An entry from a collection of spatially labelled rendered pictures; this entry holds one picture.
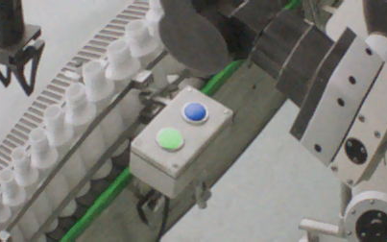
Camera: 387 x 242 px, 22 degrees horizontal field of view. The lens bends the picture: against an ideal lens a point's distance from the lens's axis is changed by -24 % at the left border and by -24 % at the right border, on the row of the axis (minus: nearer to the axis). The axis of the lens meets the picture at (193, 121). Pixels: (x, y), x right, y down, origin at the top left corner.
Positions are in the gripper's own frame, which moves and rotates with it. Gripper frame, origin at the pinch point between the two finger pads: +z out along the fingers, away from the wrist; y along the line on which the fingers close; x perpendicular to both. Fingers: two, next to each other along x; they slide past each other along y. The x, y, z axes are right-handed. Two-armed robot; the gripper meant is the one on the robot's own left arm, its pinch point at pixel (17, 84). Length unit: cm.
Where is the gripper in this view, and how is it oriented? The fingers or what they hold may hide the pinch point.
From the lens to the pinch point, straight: 144.4
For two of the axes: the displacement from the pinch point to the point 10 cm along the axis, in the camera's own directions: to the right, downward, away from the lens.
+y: 8.1, 2.5, -5.4
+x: 5.7, -5.9, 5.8
